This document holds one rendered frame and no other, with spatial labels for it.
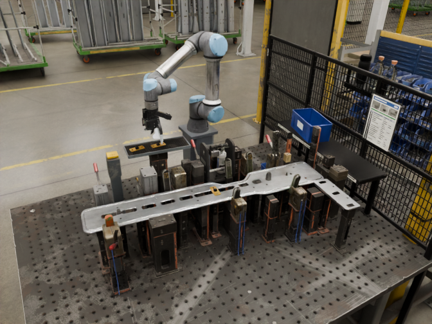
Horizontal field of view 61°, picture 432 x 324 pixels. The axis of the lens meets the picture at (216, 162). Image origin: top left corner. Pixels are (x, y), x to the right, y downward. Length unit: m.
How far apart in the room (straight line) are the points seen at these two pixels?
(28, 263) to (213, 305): 1.02
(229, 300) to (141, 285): 0.45
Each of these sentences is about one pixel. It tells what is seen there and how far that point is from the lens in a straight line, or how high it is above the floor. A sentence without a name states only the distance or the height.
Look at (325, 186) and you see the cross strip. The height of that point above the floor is 1.00.
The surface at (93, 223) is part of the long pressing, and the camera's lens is 1.89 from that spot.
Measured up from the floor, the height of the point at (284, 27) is 1.37.
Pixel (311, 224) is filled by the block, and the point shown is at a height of 0.77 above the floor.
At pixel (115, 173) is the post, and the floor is 1.05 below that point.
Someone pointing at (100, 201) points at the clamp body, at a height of 1.01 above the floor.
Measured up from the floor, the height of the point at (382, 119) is 1.32.
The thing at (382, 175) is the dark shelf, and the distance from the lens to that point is 2.37.
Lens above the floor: 2.16
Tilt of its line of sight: 30 degrees down
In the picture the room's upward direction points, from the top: 1 degrees clockwise
